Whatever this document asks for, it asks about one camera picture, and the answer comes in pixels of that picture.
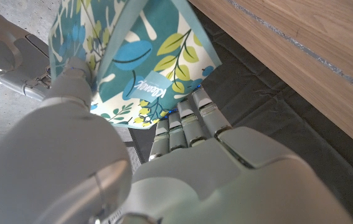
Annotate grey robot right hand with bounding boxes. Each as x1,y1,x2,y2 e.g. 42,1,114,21
0,14,52,103

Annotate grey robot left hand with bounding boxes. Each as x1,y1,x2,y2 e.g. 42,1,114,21
0,63,353,224

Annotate teal floral tissue box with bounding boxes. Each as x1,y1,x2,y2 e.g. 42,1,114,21
48,0,223,130

